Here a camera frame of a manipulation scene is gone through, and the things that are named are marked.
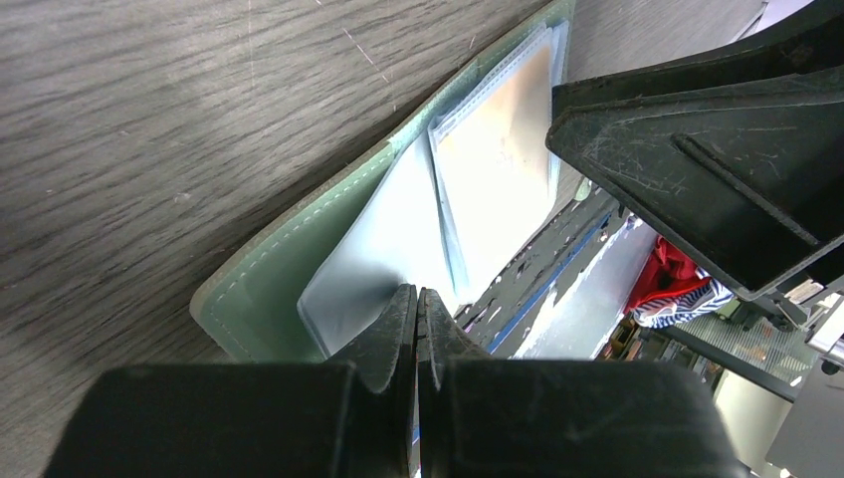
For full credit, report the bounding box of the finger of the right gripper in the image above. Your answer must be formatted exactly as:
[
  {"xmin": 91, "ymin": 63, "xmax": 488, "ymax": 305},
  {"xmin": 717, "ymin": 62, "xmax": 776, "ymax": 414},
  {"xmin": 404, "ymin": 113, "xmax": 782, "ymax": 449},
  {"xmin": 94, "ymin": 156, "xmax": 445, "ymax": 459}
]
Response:
[{"xmin": 546, "ymin": 1, "xmax": 843, "ymax": 299}]

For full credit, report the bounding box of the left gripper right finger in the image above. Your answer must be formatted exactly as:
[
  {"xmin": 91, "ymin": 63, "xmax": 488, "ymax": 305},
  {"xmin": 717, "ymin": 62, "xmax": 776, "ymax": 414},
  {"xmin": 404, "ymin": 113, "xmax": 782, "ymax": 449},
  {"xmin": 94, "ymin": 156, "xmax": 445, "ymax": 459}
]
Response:
[{"xmin": 417, "ymin": 289, "xmax": 745, "ymax": 477}]

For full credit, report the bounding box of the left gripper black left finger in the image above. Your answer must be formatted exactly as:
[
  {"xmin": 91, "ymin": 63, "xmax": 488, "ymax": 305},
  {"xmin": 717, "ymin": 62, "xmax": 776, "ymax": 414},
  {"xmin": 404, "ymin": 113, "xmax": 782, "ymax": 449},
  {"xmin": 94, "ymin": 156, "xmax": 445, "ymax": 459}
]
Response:
[{"xmin": 45, "ymin": 285, "xmax": 418, "ymax": 477}]

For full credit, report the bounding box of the green card holder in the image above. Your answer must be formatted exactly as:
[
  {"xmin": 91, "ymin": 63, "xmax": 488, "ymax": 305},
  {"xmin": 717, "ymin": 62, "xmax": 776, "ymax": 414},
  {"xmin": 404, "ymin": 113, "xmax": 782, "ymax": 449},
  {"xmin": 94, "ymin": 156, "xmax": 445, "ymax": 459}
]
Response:
[{"xmin": 189, "ymin": 1, "xmax": 576, "ymax": 362}]

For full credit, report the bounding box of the tan credit card in holder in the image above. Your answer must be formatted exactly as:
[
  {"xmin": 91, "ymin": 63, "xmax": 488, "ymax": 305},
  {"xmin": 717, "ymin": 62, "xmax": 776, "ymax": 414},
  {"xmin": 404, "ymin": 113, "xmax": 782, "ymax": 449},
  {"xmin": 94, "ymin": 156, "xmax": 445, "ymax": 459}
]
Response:
[{"xmin": 430, "ymin": 31, "xmax": 554, "ymax": 300}]

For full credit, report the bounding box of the red striped cloth outside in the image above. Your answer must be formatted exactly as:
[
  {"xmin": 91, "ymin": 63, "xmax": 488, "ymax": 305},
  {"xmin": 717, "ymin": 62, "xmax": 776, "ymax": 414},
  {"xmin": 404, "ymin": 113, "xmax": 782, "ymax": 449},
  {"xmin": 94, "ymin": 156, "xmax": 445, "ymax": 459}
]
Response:
[{"xmin": 624, "ymin": 236, "xmax": 734, "ymax": 329}]

